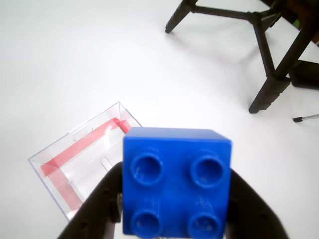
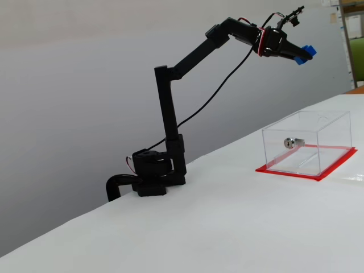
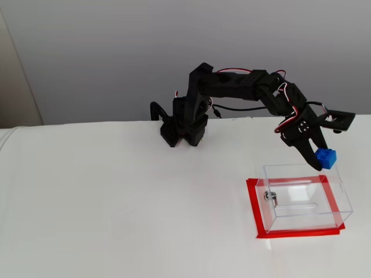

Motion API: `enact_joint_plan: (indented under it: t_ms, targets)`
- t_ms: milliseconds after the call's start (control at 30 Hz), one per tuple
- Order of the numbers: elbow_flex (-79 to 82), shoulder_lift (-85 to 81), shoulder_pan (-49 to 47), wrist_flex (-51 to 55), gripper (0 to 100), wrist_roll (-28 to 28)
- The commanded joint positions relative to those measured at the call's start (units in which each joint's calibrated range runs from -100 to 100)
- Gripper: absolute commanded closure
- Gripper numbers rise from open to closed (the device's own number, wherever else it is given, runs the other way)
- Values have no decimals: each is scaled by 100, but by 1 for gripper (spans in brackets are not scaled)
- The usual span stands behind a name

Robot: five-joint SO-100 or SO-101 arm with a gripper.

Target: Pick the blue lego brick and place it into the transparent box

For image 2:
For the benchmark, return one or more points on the transparent plastic box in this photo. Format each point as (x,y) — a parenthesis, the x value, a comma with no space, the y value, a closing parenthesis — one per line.
(307,142)

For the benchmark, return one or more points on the green panel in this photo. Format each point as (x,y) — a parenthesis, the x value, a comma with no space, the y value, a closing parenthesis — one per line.
(359,59)

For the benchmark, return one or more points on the blue lego brick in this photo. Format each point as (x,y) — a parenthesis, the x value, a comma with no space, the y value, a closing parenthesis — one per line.
(310,49)

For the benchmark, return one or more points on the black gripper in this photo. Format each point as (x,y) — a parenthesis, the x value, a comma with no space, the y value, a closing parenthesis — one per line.
(278,43)

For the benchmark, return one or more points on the yellow sticky note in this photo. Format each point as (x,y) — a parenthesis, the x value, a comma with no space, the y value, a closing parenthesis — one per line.
(333,17)

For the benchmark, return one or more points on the black table clamp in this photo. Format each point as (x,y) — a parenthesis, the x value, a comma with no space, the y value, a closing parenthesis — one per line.
(113,185)

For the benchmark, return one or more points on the white box on shelf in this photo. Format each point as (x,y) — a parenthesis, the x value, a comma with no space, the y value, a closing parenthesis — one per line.
(354,25)

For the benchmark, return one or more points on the wooden table edge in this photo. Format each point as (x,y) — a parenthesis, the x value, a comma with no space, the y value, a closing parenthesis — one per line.
(355,89)

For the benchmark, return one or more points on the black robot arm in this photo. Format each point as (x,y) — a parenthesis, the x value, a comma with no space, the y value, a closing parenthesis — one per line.
(169,113)

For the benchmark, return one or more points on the white paper sheets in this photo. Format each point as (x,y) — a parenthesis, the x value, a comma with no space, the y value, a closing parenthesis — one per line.
(330,3)

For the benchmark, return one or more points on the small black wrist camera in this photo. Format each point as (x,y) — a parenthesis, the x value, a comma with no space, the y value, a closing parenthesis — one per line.
(294,18)

